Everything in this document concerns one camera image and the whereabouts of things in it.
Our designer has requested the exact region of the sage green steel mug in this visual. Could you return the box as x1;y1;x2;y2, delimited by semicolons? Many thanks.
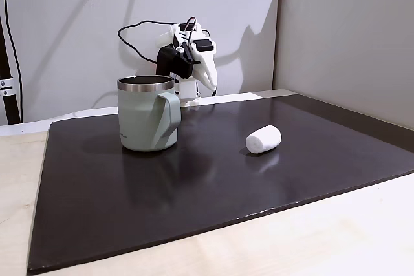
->
116;74;181;153

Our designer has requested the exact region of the black table mat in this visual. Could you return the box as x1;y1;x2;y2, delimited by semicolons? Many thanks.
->
26;93;414;273

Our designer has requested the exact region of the black stand pole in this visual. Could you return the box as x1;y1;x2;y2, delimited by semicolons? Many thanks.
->
0;14;22;125

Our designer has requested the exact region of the black camera box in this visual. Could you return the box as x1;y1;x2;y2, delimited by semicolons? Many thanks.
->
156;44;195;80

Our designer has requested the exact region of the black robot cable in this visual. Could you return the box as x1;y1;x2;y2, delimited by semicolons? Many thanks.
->
116;19;178;64

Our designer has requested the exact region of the black cable by stand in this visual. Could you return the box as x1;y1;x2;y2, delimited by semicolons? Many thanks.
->
0;0;25;123

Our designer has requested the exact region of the white stand bracket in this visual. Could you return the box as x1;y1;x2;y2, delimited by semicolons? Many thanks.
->
0;78;16;97

